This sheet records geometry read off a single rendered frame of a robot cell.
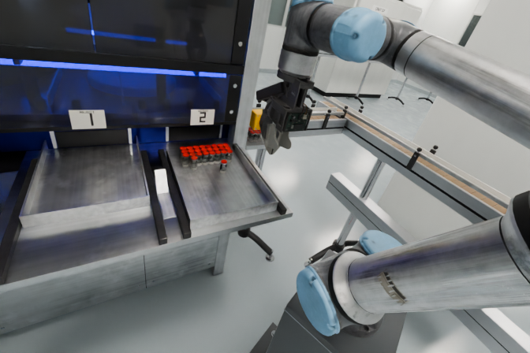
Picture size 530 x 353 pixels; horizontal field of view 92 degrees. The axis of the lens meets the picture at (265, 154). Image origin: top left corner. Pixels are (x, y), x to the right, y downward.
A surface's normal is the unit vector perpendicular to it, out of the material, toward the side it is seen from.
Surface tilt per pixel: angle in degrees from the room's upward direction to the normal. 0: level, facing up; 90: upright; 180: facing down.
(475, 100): 110
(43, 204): 0
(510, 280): 93
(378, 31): 90
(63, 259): 0
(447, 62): 66
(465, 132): 90
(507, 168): 90
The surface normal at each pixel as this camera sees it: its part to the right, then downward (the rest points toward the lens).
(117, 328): 0.19, -0.84
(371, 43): 0.50, 0.52
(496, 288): -0.69, 0.37
